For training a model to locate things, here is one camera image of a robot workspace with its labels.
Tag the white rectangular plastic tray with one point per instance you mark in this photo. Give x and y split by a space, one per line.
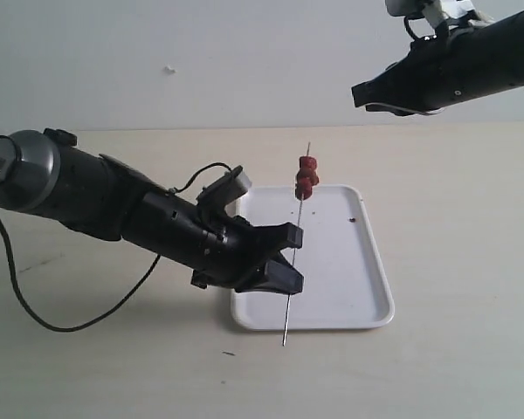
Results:
345 285

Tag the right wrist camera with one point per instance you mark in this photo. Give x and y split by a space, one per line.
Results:
436 12

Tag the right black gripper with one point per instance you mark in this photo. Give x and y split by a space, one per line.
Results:
456 64

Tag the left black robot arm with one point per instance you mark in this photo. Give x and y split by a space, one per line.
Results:
45 174

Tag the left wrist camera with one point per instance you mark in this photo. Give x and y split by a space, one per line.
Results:
225 190

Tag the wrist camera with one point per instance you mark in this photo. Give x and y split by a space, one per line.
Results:
225 190
436 12

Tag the red date top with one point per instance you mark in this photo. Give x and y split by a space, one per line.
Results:
304 188

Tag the thin metal skewer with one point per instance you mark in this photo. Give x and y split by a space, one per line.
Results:
289 297

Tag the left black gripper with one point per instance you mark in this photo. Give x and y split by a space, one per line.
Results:
234 255

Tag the red date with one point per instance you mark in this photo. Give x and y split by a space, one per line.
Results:
304 188
308 173
309 162

